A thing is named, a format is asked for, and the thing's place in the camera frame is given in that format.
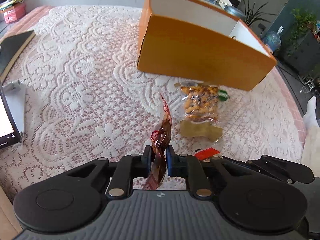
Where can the dark red jerky packet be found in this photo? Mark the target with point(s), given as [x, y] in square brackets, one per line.
[160, 138]

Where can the grey metal trash bin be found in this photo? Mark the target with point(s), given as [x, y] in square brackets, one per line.
[234, 11]

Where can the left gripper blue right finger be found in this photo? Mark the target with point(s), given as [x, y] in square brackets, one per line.
[190, 169]

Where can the pink storage box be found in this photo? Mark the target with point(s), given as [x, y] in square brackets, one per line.
[14, 13]

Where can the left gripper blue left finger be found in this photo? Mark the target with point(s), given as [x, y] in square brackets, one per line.
[123, 173]

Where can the orange cardboard box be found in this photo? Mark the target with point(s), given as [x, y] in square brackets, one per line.
[195, 40]

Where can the tall leafy floor plant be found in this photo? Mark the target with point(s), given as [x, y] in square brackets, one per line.
[254, 14]

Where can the phone with lit screen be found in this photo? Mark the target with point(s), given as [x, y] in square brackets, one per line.
[10, 134]

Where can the black notebook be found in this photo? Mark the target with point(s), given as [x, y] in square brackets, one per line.
[11, 48]

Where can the climbing green vine plant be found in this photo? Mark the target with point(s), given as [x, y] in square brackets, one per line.
[304, 22]

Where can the small red candy packet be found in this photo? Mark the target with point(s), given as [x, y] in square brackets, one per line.
[206, 153]

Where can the white socked foot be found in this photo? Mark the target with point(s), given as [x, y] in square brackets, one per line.
[309, 117]

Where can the clear bag of nuts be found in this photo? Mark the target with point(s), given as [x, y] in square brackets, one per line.
[200, 116]

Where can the blue water jug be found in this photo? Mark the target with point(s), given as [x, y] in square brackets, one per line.
[273, 39]

